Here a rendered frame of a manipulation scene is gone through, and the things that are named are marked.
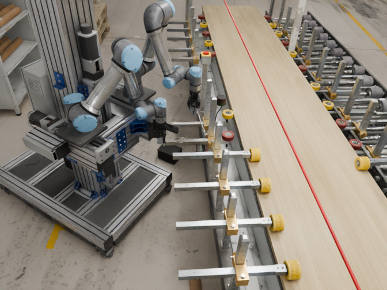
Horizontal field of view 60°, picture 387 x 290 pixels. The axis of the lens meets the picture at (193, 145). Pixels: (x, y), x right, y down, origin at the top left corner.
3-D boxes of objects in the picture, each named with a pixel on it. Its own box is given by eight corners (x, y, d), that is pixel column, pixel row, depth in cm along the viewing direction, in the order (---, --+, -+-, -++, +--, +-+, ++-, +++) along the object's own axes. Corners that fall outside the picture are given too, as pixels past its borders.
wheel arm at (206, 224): (175, 231, 160) (175, 226, 157) (175, 225, 162) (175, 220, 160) (278, 226, 164) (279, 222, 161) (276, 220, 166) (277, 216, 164)
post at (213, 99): (207, 156, 237) (211, 98, 206) (206, 152, 240) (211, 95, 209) (211, 156, 237) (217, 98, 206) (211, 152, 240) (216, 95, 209)
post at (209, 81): (203, 135, 257) (207, 79, 226) (203, 132, 259) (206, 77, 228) (208, 135, 257) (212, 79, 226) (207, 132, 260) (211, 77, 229)
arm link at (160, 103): (150, 98, 202) (162, 95, 205) (151, 113, 209) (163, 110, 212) (156, 105, 197) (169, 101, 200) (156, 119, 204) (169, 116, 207)
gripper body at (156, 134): (153, 132, 221) (152, 117, 214) (166, 131, 222) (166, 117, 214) (153, 139, 216) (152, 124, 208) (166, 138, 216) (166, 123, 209)
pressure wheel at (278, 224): (273, 217, 160) (269, 212, 167) (273, 233, 161) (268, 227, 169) (286, 217, 160) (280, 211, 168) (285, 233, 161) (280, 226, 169)
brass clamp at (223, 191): (218, 195, 179) (219, 189, 175) (215, 178, 189) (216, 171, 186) (230, 195, 179) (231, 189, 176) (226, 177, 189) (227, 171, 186)
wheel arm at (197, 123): (170, 129, 245) (170, 123, 243) (170, 126, 248) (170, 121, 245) (229, 128, 249) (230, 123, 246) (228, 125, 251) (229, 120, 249)
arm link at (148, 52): (128, 69, 231) (150, -1, 191) (141, 61, 241) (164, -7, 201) (141, 80, 230) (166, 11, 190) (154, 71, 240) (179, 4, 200)
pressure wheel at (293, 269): (281, 260, 150) (284, 279, 148) (287, 260, 143) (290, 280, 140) (294, 259, 151) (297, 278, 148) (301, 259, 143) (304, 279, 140)
